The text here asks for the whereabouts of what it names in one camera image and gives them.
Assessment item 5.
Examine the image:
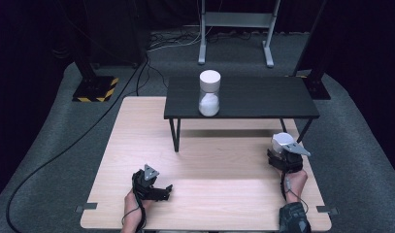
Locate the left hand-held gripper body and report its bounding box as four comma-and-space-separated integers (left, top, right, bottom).
131, 163, 162, 202

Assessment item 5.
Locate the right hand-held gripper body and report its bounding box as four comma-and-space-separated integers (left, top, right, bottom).
266, 141, 312, 175

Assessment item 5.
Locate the clear jar with grey lid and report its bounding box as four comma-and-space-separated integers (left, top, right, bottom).
271, 131, 296, 154

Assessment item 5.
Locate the small black shelf table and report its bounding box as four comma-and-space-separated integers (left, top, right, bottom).
163, 76, 321, 153

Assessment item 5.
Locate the white cylinder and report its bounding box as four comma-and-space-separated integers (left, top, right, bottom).
198, 69, 222, 117

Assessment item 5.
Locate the person's left hand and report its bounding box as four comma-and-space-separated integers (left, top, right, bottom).
122, 188, 154, 225

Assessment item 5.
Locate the person's right hand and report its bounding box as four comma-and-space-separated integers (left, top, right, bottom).
280, 168, 309, 205

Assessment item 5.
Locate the black stand with dark base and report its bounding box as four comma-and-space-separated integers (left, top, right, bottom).
291, 0, 333, 101

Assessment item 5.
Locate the black stand with striped base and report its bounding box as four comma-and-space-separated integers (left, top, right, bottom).
68, 0, 120, 104

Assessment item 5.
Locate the grey metal stand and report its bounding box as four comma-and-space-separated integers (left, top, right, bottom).
197, 0, 282, 69

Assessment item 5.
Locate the grey right gripper cable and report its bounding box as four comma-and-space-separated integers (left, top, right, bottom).
281, 172, 310, 216

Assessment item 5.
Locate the grey metal table bracket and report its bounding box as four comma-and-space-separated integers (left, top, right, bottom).
315, 205, 340, 216
75, 202, 99, 214

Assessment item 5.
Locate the long black floor cable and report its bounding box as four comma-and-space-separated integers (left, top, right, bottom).
5, 54, 151, 233

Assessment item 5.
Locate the bundle of floor cables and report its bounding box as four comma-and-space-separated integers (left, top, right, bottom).
148, 29, 203, 53

